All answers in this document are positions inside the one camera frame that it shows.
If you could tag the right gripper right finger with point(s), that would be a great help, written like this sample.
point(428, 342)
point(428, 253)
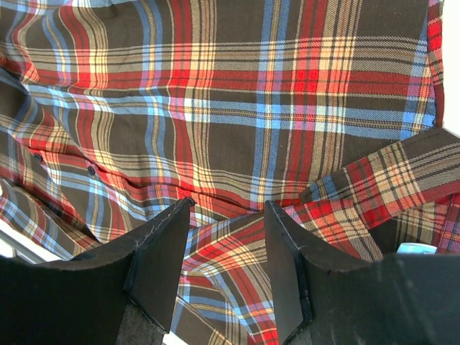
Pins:
point(327, 296)

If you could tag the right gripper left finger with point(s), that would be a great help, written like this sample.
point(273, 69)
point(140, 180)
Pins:
point(122, 292)

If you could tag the red brown plaid shirt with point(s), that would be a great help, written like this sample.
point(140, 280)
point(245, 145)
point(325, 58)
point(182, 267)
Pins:
point(111, 111)

